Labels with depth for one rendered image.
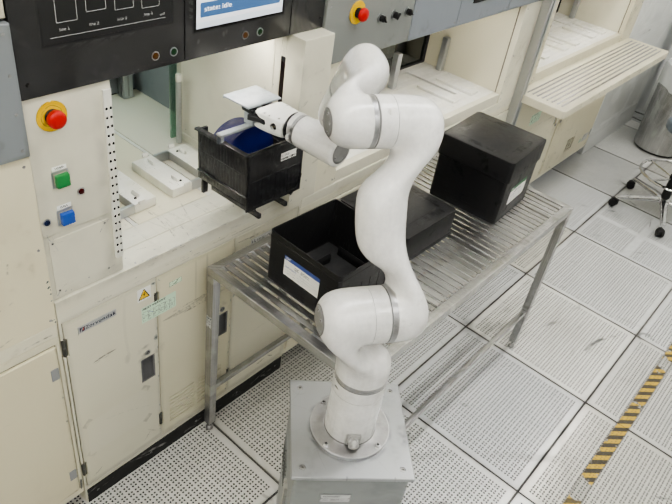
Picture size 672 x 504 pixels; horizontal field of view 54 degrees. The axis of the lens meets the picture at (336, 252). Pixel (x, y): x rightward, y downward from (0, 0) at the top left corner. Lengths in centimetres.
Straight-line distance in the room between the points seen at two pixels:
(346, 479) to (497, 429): 131
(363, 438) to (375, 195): 60
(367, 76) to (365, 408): 70
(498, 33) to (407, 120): 199
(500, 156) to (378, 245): 113
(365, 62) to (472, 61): 200
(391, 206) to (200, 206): 94
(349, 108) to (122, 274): 88
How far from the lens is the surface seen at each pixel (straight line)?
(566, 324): 336
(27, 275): 166
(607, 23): 459
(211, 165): 187
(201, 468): 245
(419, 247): 215
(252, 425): 256
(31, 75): 145
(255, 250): 207
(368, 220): 124
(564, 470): 275
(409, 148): 123
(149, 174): 215
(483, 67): 324
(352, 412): 149
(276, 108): 176
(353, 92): 121
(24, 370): 183
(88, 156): 159
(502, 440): 273
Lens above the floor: 202
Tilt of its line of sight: 37 degrees down
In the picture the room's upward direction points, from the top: 10 degrees clockwise
